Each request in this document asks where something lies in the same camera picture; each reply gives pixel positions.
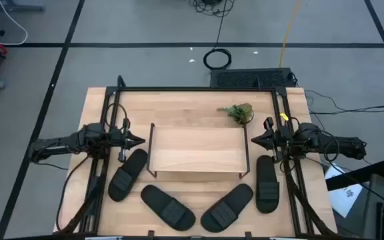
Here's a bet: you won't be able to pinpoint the grey desk foot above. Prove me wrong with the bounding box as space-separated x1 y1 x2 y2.
0 0 45 11

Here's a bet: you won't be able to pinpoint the thin black floor cables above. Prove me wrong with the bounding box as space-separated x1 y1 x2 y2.
304 89 384 116

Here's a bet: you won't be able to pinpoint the black bar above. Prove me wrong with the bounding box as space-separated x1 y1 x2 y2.
325 159 384 191

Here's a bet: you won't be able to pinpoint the black perforated computer case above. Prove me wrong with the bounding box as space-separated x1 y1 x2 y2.
210 67 296 89

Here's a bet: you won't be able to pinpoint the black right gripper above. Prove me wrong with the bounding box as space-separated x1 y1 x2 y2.
251 117 295 163

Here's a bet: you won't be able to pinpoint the black metal table frame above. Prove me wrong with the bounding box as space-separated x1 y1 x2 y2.
58 75 337 238

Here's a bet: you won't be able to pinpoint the wooden shelf black frame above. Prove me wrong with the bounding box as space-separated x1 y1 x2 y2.
146 122 251 179

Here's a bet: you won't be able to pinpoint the white paper sheet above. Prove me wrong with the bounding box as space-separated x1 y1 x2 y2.
325 163 365 218

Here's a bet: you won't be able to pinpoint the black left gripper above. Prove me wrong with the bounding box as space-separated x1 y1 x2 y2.
107 118 146 163

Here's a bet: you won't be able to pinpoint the small green potted plant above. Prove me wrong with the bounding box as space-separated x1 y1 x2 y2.
217 102 255 126

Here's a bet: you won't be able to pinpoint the yellow floor cable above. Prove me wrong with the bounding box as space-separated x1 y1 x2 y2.
278 0 302 69

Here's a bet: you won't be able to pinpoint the white floor cable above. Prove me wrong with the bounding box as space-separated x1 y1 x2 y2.
0 0 29 46

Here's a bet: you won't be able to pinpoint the coiled black cable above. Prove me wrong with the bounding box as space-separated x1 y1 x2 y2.
203 0 233 71

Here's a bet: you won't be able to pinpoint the black slide sandal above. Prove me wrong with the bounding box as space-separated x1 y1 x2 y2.
255 155 281 215
200 183 254 233
107 148 149 203
140 184 197 232

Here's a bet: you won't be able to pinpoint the tangled black cables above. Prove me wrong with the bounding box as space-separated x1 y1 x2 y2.
190 0 236 17

